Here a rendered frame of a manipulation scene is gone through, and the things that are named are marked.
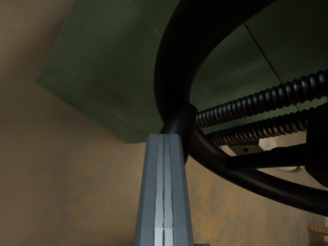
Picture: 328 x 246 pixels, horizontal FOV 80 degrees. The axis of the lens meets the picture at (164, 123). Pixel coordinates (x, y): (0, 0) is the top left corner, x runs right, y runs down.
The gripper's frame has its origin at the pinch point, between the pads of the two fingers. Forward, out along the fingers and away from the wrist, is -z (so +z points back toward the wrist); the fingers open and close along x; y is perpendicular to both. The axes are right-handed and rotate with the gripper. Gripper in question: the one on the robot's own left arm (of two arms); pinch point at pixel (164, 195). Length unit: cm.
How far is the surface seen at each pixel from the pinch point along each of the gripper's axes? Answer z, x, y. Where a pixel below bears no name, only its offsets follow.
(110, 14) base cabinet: -32.6, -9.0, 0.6
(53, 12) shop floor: -85, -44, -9
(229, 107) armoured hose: -14.6, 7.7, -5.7
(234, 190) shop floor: -73, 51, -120
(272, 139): -30.0, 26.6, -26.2
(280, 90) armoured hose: -12.1, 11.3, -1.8
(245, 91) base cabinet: -27.2, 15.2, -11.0
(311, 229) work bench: -87, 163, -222
